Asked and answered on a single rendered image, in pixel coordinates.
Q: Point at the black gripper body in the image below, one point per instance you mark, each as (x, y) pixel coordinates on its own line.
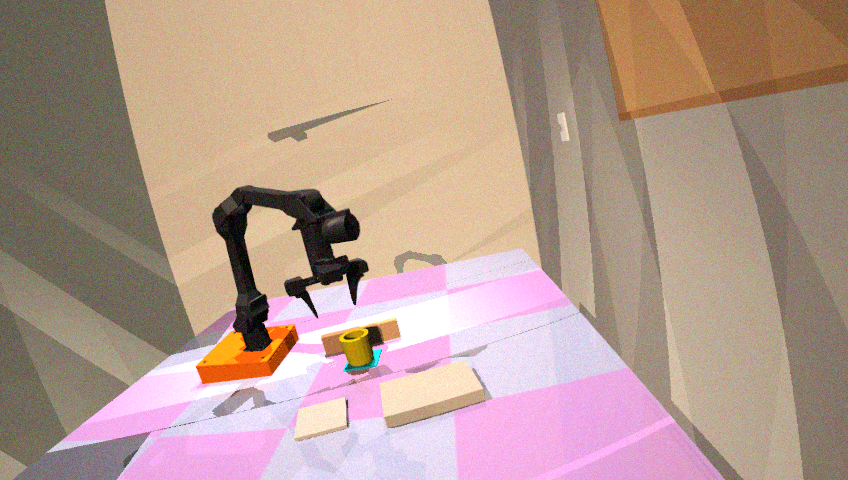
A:
(296, 286)

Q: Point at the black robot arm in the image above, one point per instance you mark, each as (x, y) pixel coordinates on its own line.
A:
(319, 224)

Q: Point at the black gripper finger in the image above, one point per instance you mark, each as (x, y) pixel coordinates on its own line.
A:
(306, 297)
(353, 283)

